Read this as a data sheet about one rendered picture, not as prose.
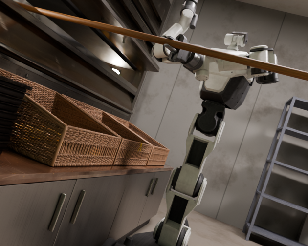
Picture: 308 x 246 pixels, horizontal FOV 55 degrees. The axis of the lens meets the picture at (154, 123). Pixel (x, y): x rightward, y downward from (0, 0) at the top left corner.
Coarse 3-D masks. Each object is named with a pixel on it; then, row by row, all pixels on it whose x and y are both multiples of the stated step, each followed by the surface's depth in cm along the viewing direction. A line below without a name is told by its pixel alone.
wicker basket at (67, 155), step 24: (0, 72) 126; (24, 96) 107; (48, 96) 160; (24, 120) 143; (48, 120) 105; (72, 120) 162; (96, 120) 159; (24, 144) 105; (48, 144) 103; (72, 144) 110; (96, 144) 129
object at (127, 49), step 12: (72, 0) 164; (84, 0) 162; (96, 0) 160; (84, 12) 177; (96, 12) 174; (108, 12) 171; (120, 24) 186; (108, 36) 210; (120, 36) 206; (120, 48) 231; (132, 48) 226; (132, 60) 257; (144, 60) 251
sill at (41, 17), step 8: (16, 0) 127; (24, 0) 131; (24, 8) 132; (32, 8) 136; (40, 16) 142; (48, 24) 149; (56, 24) 154; (56, 32) 156; (64, 32) 162; (72, 40) 170; (80, 48) 180; (88, 56) 190; (104, 64) 212; (112, 72) 227; (120, 80) 244; (136, 88) 282
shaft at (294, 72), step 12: (48, 12) 144; (84, 24) 138; (96, 24) 135; (108, 24) 134; (132, 36) 130; (144, 36) 127; (156, 36) 126; (180, 48) 123; (192, 48) 120; (204, 48) 119; (228, 60) 116; (240, 60) 114; (252, 60) 113; (276, 72) 111; (288, 72) 108; (300, 72) 107
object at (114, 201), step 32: (0, 160) 87; (32, 160) 101; (0, 192) 76; (32, 192) 88; (64, 192) 106; (96, 192) 133; (128, 192) 177; (160, 192) 267; (0, 224) 80; (32, 224) 94; (64, 224) 114; (96, 224) 145; (128, 224) 200
